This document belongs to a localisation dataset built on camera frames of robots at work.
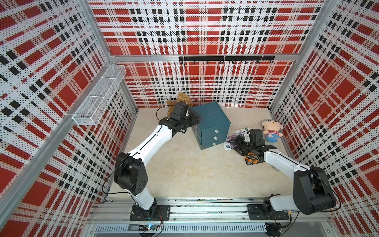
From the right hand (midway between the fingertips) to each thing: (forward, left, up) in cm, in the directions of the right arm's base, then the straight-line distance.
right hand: (232, 143), depth 88 cm
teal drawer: (+4, +10, 0) cm, 10 cm away
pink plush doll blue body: (+15, -31, -5) cm, 35 cm away
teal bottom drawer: (+2, +13, -4) cm, 14 cm away
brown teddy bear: (+40, +33, +2) cm, 52 cm away
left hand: (+9, +19, +13) cm, 25 cm away
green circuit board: (-41, +43, -8) cm, 60 cm away
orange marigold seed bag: (-6, -13, -10) cm, 18 cm away
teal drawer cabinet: (+13, +12, +11) cm, 21 cm away
